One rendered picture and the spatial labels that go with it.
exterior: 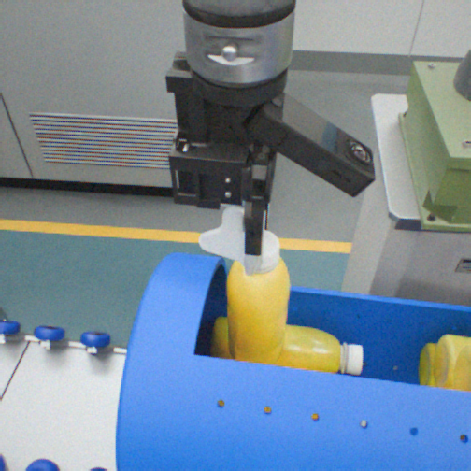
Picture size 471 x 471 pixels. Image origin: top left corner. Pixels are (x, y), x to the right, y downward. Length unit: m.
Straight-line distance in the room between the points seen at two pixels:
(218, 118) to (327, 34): 2.91
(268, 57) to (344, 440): 0.33
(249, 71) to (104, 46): 1.69
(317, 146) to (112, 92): 1.76
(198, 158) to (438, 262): 0.54
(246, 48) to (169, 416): 0.32
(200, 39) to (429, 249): 0.57
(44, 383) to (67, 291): 1.33
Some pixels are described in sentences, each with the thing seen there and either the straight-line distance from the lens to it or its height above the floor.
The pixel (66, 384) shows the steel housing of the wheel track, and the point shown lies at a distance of 0.84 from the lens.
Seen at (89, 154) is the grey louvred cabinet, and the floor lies 0.27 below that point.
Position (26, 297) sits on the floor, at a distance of 2.20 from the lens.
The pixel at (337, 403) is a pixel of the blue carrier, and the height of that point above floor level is 1.22.
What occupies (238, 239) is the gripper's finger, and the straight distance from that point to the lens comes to 0.46.
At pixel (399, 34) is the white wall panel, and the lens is 3.35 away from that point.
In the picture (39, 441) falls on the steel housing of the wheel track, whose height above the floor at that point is 0.93.
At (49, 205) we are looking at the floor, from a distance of 2.55.
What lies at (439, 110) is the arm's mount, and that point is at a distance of 0.75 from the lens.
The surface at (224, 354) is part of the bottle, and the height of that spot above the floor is 1.06.
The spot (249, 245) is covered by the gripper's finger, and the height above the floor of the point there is 1.31.
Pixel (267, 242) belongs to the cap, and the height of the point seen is 1.27.
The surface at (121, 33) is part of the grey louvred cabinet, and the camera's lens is 1.98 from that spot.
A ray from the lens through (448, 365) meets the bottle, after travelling 0.64.
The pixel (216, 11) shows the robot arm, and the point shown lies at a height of 1.52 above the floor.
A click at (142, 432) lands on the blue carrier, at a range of 0.50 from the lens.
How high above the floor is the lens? 1.65
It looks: 47 degrees down
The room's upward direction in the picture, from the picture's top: straight up
